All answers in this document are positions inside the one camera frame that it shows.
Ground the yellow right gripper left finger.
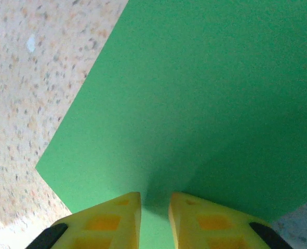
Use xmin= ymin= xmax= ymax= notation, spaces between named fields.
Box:
xmin=25 ymin=191 xmax=142 ymax=249

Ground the green paper sheet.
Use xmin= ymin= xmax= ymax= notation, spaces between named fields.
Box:
xmin=35 ymin=0 xmax=307 ymax=249

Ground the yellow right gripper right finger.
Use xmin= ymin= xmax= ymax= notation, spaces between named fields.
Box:
xmin=168 ymin=191 xmax=291 ymax=249

